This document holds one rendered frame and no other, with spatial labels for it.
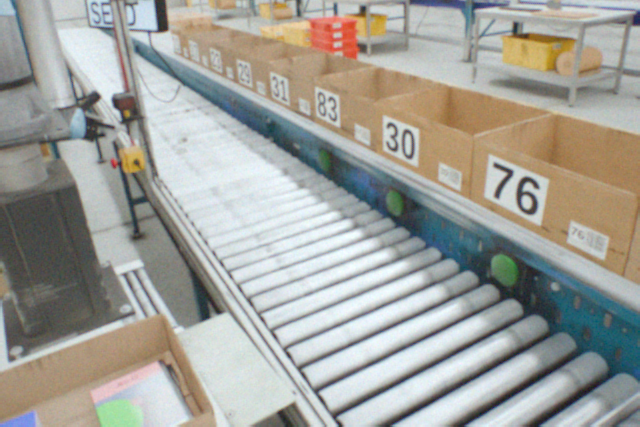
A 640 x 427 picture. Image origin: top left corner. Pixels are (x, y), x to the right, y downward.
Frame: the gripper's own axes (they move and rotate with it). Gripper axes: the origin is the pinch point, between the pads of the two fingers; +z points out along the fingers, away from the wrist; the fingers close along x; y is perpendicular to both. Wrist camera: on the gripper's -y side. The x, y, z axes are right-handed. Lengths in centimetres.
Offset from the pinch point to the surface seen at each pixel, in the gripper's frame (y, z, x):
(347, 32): -126, 310, -382
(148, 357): 25, -4, 93
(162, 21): -38.0, -0.2, 1.2
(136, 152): 6.3, 5.7, 3.4
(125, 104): -9.7, -5.2, 12.6
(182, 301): 77, 58, -27
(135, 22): -34.4, -5.5, -11.2
